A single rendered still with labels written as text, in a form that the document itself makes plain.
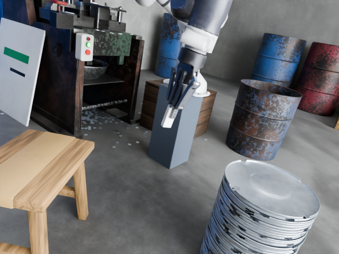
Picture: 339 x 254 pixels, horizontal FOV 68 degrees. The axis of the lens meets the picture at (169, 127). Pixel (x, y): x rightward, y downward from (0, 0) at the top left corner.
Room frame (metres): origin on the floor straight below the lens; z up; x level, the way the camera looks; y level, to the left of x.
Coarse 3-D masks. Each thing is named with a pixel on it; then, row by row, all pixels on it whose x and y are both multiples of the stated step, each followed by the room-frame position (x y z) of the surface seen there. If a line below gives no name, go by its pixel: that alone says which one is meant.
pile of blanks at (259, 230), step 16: (224, 192) 0.66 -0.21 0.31; (224, 208) 0.63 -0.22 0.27; (240, 208) 0.60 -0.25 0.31; (208, 224) 0.70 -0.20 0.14; (224, 224) 0.62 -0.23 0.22; (240, 224) 0.58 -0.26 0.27; (256, 224) 0.55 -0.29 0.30; (272, 224) 0.55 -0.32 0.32; (288, 224) 0.54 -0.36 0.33; (304, 224) 0.56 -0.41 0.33; (208, 240) 0.65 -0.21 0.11; (224, 240) 0.59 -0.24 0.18; (240, 240) 0.57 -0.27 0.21; (256, 240) 0.55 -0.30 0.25; (272, 240) 0.54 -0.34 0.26; (288, 240) 0.56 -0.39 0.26; (304, 240) 0.59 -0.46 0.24
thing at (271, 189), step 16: (240, 160) 0.81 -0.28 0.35; (240, 176) 0.71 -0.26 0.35; (256, 176) 0.72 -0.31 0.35; (272, 176) 0.74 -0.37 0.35; (288, 176) 0.77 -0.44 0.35; (240, 192) 0.62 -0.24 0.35; (256, 192) 0.63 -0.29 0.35; (272, 192) 0.64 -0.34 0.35; (288, 192) 0.66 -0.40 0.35; (304, 192) 0.69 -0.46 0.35; (272, 208) 0.57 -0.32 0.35; (288, 208) 0.59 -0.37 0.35; (304, 208) 0.60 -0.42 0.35
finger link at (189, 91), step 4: (192, 84) 0.65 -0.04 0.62; (200, 84) 0.66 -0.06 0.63; (188, 88) 0.66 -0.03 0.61; (192, 88) 0.67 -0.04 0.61; (196, 88) 0.67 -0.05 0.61; (184, 92) 0.67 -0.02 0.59; (188, 92) 0.66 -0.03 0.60; (192, 92) 0.67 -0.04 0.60; (184, 96) 0.66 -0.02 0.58; (188, 96) 0.67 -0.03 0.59; (180, 100) 0.67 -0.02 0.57; (184, 100) 0.67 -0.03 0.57; (188, 100) 0.68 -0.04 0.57; (180, 104) 0.67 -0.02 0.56; (184, 104) 0.68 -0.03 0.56; (176, 108) 0.67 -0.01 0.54; (184, 108) 0.68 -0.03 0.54
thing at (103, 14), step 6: (90, 6) 1.63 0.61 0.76; (96, 6) 1.57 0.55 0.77; (102, 6) 1.54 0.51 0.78; (108, 6) 1.66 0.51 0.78; (90, 12) 1.63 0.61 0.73; (96, 12) 1.60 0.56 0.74; (102, 12) 1.62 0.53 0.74; (108, 12) 1.66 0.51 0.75; (126, 12) 1.63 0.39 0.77; (96, 18) 1.60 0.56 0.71; (102, 18) 1.62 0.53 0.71; (108, 18) 1.66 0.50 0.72; (96, 24) 1.60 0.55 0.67; (102, 24) 1.63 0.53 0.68; (108, 24) 1.66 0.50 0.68
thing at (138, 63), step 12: (132, 36) 1.78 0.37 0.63; (132, 48) 1.78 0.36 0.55; (108, 60) 1.90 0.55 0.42; (132, 60) 1.78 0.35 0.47; (108, 72) 1.90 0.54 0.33; (120, 72) 1.83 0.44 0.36; (132, 72) 1.77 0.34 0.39; (108, 84) 1.89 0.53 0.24; (120, 84) 1.83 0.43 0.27; (132, 84) 1.76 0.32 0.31; (84, 96) 2.04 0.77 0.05; (96, 96) 1.96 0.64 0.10; (108, 96) 1.88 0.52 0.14; (120, 96) 1.82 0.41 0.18; (132, 96) 1.75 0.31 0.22; (108, 108) 1.88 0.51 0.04; (120, 108) 1.81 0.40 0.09; (132, 108) 1.77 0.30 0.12; (132, 120) 1.76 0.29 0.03
